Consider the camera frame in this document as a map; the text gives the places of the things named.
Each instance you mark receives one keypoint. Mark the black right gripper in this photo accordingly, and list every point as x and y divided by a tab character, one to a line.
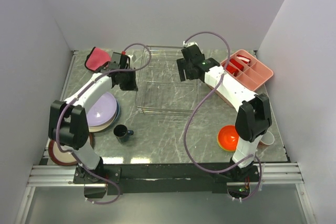
182	66

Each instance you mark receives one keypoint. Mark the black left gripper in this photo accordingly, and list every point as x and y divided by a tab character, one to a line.
133	86

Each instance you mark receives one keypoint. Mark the wire dish rack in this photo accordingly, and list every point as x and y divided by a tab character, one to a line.
160	90

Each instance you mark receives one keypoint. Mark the dark blue mug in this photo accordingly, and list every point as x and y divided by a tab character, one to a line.
122	133

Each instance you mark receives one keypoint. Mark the pink compartment tray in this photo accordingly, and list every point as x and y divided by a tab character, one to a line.
249	72

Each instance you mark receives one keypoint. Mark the orange bowl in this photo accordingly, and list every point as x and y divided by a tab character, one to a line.
228	133

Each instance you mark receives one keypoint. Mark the pink mug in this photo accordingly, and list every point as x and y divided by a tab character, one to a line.
267	139

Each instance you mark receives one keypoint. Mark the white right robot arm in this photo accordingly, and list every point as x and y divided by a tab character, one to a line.
253	110

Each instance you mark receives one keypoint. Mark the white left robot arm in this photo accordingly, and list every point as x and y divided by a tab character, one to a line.
68	125

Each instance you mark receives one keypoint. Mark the blue plate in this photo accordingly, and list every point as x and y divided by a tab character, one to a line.
117	113

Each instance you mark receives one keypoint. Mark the pink cloth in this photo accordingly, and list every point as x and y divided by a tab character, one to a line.
96	60

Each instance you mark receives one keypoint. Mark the lavender plate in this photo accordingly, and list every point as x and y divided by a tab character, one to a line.
103	110

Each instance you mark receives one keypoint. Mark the red white item in tray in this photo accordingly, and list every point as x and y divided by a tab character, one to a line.
244	59

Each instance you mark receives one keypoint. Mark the yellow-green bowl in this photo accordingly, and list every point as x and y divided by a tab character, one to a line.
228	146

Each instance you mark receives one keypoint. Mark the black base beam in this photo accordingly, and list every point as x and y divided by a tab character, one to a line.
173	178

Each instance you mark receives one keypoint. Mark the brown rimmed cream plate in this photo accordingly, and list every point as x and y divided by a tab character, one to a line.
66	159

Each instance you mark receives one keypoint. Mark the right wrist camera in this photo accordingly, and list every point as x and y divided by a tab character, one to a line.
188	44

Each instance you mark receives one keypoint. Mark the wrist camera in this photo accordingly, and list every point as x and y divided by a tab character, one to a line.
188	44
131	57

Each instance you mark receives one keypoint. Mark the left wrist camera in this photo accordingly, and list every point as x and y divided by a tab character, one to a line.
131	57

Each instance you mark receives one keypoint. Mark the aluminium rail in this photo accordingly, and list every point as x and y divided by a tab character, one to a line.
267	173

